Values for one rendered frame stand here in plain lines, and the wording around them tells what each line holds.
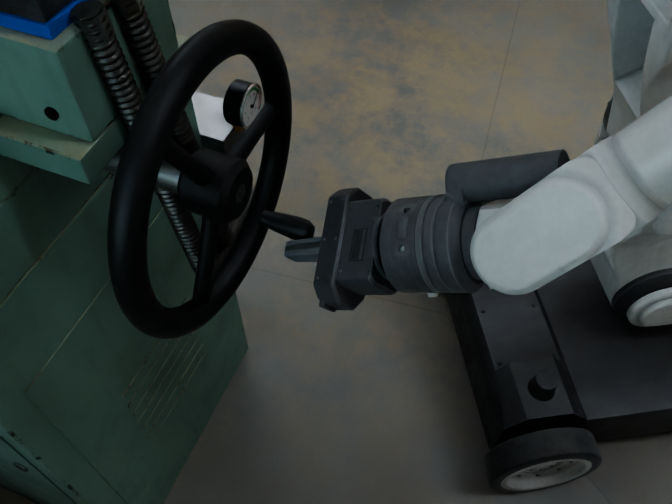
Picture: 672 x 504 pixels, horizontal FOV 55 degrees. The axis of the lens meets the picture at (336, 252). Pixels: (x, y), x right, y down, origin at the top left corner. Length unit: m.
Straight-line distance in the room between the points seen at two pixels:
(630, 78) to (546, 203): 0.50
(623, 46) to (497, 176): 0.43
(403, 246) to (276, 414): 0.84
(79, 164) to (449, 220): 0.30
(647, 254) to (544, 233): 0.68
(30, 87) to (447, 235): 0.35
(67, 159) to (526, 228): 0.37
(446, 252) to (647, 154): 0.16
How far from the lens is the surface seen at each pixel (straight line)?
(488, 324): 1.25
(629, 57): 0.95
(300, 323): 1.44
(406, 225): 0.55
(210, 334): 1.18
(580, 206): 0.47
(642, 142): 0.49
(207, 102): 0.98
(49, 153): 0.58
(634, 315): 1.24
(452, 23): 2.26
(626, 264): 1.16
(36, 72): 0.55
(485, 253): 0.50
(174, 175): 0.60
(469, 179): 0.54
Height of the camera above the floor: 1.24
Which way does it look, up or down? 53 degrees down
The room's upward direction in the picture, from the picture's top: straight up
